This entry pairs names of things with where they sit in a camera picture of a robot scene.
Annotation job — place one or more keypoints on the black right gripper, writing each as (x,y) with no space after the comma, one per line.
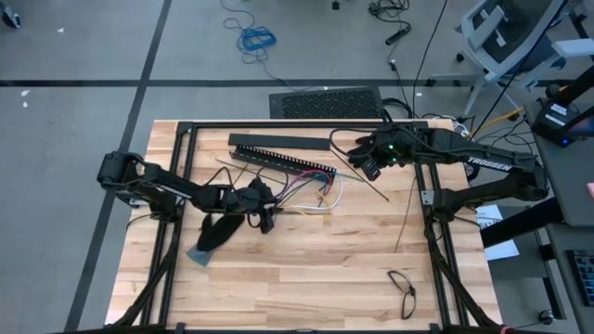
(399,146)

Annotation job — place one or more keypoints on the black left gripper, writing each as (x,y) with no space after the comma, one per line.
(243,200)

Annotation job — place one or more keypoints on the black zip tie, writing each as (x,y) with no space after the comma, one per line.
(241,174)
(250,169)
(385,197)

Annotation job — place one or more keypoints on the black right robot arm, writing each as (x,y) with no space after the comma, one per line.
(487,163)

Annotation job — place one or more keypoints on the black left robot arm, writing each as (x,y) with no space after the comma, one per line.
(176,188)

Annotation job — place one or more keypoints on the brown zip tie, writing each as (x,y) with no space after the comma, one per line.
(402,227)

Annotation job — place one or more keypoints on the black power strip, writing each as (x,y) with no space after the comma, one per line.
(397,35)

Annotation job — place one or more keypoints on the black eyeglasses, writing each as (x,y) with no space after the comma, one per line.
(411,291)

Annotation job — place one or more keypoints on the small black floor item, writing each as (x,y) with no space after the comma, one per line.
(335,5)

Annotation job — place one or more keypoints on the white paper sheet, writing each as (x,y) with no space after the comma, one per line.
(503,250)

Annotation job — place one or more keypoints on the black device with blue light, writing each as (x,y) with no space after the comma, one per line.
(552,120)

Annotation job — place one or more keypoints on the grey office chair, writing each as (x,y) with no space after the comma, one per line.
(510,28)

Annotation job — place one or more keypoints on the grey side desk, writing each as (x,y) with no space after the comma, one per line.
(575,185)

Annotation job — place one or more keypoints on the black stand pole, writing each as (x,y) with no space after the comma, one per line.
(575,83)

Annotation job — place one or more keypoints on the pink item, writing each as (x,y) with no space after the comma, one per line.
(590,190)

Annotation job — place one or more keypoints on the black round knob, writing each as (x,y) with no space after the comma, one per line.
(546,317)

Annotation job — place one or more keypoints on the black keyboard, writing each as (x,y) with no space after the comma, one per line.
(584,278)

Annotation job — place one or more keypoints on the black caster wheel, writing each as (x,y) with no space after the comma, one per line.
(10,18)

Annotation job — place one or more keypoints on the black flat duct cover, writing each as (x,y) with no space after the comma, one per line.
(278,141)

